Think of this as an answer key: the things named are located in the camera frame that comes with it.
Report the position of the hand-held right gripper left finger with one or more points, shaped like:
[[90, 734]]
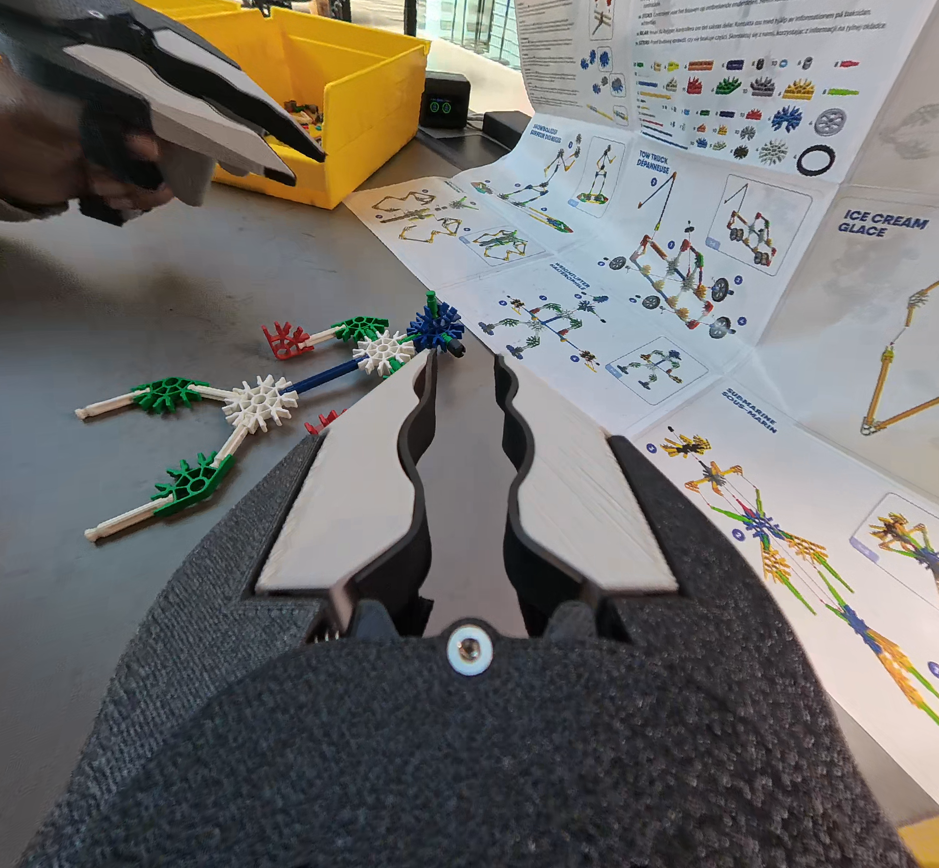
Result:
[[345, 508]]

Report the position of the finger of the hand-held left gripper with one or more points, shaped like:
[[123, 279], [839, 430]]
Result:
[[183, 119], [213, 72]]

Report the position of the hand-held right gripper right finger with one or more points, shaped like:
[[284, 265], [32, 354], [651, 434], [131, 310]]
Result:
[[587, 508]]

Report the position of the red toy connector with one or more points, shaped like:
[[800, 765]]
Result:
[[282, 347], [323, 424]]

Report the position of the construction toy figure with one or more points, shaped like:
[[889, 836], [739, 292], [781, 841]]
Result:
[[326, 375]]

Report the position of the grey desk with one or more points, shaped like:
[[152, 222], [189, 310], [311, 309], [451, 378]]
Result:
[[147, 281]]

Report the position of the person's left hand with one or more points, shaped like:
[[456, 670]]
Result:
[[37, 141]]

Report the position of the pile of colourful toy pieces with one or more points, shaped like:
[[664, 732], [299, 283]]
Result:
[[304, 116]]

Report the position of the small black display device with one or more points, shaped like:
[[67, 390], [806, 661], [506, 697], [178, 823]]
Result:
[[444, 101]]

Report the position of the black flat mat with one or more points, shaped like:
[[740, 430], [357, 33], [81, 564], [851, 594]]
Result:
[[455, 149]]

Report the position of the folded instruction sheet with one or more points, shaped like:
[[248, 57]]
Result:
[[807, 369]]

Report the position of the black power adapter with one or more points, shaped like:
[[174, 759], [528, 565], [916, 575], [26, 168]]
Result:
[[506, 128]]

